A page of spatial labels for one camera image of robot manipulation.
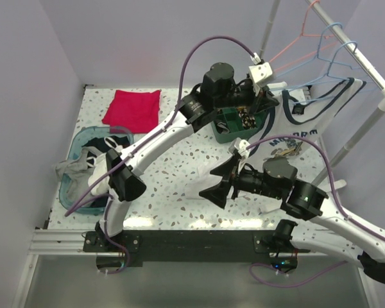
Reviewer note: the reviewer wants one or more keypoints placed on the blue wire hanger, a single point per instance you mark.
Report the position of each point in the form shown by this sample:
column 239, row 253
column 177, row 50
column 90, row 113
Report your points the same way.
column 299, row 96
column 329, row 47

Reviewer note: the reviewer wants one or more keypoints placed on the white graphic tank top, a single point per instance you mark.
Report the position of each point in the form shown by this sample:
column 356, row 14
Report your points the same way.
column 284, row 129

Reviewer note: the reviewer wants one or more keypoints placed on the grey cloth over basket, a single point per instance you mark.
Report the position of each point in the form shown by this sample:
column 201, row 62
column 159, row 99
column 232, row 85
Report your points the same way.
column 74, row 174

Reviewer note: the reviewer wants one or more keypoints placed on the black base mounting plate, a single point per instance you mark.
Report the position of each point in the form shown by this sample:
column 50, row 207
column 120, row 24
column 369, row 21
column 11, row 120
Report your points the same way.
column 249, row 246

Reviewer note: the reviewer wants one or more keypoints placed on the red folded cloth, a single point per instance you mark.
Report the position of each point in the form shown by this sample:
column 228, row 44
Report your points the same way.
column 136, row 111

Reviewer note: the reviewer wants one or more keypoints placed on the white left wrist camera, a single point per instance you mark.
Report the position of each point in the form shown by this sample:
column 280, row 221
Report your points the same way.
column 261, row 74

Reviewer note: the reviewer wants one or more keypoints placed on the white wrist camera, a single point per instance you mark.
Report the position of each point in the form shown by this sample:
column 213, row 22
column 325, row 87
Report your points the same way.
column 261, row 74
column 240, row 147

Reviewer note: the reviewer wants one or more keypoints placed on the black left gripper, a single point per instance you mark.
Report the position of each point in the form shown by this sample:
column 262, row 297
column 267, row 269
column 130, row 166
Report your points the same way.
column 260, row 101

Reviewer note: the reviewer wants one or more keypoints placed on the blue wire hanger on rail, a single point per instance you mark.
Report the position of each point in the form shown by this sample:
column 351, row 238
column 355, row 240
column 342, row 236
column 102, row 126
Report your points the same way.
column 329, row 47

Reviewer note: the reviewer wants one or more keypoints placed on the white cloth in basket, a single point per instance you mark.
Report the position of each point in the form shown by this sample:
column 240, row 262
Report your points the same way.
column 100, row 168

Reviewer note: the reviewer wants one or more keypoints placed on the green compartment tray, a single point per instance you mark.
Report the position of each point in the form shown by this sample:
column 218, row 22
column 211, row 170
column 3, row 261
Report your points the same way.
column 232, row 123

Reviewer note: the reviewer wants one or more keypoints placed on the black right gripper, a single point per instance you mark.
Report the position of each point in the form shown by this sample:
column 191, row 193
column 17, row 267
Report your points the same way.
column 217, row 194

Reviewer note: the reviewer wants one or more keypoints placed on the pink wire hanger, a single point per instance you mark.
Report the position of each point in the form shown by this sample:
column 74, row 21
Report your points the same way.
column 302, row 34

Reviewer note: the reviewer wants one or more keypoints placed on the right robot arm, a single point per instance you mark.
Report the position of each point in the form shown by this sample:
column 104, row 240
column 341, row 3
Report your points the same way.
column 315, row 221

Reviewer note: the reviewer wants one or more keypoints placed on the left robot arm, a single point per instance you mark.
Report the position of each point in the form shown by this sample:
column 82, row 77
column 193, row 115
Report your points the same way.
column 196, row 110

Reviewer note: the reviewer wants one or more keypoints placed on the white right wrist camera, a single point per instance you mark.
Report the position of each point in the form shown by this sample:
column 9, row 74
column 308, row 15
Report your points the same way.
column 240, row 147

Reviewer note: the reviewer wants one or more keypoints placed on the blue laundry basket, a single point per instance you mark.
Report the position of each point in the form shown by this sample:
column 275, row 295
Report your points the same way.
column 102, row 138

